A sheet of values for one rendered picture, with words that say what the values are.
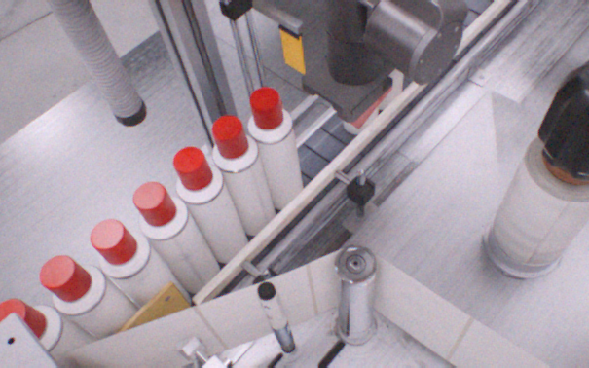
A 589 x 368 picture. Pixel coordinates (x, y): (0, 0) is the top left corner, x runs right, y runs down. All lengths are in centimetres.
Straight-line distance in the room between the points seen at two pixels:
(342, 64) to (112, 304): 33
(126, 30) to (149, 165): 164
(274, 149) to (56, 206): 42
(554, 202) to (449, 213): 20
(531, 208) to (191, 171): 34
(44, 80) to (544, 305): 210
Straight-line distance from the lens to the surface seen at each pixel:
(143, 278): 56
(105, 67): 54
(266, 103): 56
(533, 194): 56
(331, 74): 54
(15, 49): 263
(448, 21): 43
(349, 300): 51
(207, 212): 58
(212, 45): 67
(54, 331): 55
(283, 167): 63
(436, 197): 73
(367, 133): 74
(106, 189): 88
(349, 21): 48
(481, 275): 69
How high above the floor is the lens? 150
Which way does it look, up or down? 58 degrees down
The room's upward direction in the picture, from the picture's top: 10 degrees counter-clockwise
